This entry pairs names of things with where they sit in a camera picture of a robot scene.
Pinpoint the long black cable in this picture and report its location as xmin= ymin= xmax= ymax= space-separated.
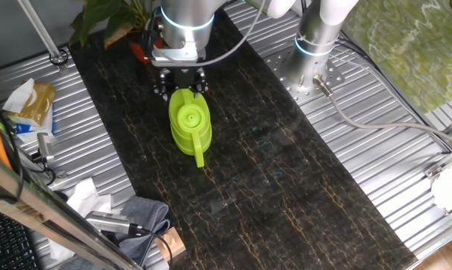
xmin=0 ymin=88 xmax=26 ymax=203

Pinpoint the grey towel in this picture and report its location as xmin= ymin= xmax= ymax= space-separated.
xmin=58 ymin=195 xmax=171 ymax=270

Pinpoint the grey base cable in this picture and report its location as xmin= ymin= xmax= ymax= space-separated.
xmin=311 ymin=73 xmax=452 ymax=149

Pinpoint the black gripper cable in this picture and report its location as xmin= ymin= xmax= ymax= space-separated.
xmin=142 ymin=7 xmax=165 ymax=61

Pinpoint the blue white tissue pack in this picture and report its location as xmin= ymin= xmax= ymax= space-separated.
xmin=7 ymin=106 xmax=56 ymax=143

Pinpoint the black camera cable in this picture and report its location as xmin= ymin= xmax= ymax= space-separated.
xmin=130 ymin=223 xmax=174 ymax=270

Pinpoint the aluminium frame pole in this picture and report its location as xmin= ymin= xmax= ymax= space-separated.
xmin=16 ymin=0 xmax=70 ymax=73

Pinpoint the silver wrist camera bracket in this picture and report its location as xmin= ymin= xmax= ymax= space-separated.
xmin=150 ymin=40 xmax=208 ymax=68

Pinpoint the lime green watering can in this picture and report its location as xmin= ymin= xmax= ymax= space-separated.
xmin=168 ymin=88 xmax=214 ymax=169

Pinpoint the aluminium camera mount bar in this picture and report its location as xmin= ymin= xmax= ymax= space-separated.
xmin=17 ymin=148 xmax=68 ymax=180

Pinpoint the silver ribbed camera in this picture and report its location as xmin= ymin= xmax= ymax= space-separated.
xmin=85 ymin=210 xmax=144 ymax=238

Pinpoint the plant in red pot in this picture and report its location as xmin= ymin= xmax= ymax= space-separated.
xmin=68 ymin=0 xmax=165 ymax=65

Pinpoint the small grey camera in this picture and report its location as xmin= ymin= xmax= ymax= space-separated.
xmin=36 ymin=131 xmax=55 ymax=164

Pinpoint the white paper towel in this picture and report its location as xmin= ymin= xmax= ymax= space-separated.
xmin=47 ymin=177 xmax=114 ymax=262

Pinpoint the black marble pattern mat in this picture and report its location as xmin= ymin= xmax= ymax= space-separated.
xmin=67 ymin=0 xmax=418 ymax=270

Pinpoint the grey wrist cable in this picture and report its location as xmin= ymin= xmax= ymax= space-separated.
xmin=187 ymin=0 xmax=268 ymax=68

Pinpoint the black cable loop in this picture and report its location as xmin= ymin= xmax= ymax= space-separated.
xmin=29 ymin=153 xmax=58 ymax=187

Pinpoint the yellow tissue pack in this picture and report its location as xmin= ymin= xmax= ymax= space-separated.
xmin=2 ymin=77 xmax=58 ymax=127

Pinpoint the black keyboard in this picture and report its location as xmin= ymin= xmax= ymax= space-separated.
xmin=0 ymin=205 xmax=39 ymax=270

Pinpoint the aluminium corner bracket profile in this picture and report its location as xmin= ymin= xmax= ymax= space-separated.
xmin=423 ymin=144 xmax=452 ymax=180

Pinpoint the wooden block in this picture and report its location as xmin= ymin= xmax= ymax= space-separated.
xmin=154 ymin=226 xmax=187 ymax=263

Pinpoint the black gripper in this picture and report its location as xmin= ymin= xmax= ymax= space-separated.
xmin=153 ymin=66 xmax=211 ymax=102

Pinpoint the perforated silver base plate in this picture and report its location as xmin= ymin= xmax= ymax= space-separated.
xmin=265 ymin=44 xmax=346 ymax=108

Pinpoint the reflective aluminium frame beam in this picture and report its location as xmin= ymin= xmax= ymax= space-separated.
xmin=0 ymin=148 xmax=144 ymax=270

